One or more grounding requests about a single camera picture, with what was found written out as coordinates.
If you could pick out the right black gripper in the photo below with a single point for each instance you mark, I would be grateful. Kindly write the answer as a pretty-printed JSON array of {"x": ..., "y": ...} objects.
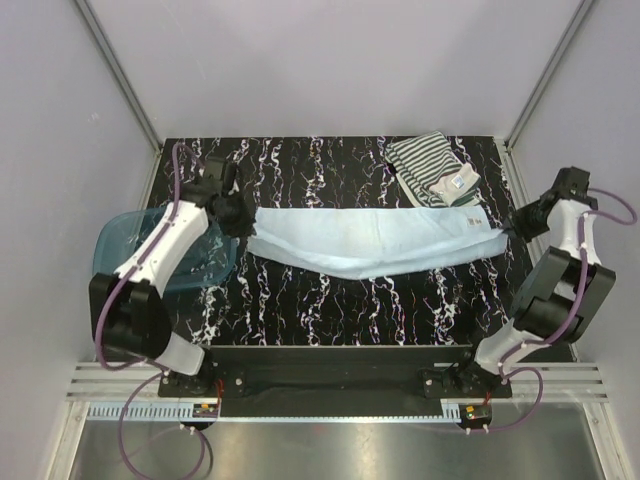
[{"x": 519, "y": 227}]

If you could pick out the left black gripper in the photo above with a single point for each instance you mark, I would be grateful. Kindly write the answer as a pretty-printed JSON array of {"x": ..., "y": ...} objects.
[{"x": 243, "y": 227}]

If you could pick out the light blue towel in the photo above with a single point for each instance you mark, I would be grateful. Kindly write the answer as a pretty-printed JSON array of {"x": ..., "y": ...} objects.
[{"x": 367, "y": 243}]

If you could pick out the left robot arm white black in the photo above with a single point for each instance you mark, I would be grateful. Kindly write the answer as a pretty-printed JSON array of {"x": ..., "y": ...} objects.
[{"x": 129, "y": 320}]

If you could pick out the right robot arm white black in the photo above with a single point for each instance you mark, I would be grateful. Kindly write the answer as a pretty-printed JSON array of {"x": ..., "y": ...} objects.
[{"x": 568, "y": 284}]

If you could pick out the green white striped towel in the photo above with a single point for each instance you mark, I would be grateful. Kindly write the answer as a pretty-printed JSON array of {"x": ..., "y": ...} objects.
[{"x": 430, "y": 173}]

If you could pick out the blue transparent plastic container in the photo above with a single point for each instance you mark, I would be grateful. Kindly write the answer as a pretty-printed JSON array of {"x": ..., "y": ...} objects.
[{"x": 215, "y": 260}]

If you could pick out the right electronics board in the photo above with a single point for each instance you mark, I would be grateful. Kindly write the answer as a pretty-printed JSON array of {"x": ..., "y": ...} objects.
[{"x": 478, "y": 412}]

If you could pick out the electronics board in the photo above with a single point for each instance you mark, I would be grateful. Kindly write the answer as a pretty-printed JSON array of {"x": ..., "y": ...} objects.
[
  {"x": 478, "y": 412},
  {"x": 205, "y": 410}
]

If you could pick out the left electronics board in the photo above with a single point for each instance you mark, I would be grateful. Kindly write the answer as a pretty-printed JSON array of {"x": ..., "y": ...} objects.
[{"x": 205, "y": 410}]

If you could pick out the aluminium frame rail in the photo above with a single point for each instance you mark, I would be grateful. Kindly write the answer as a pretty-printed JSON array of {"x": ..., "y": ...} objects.
[{"x": 133, "y": 394}]

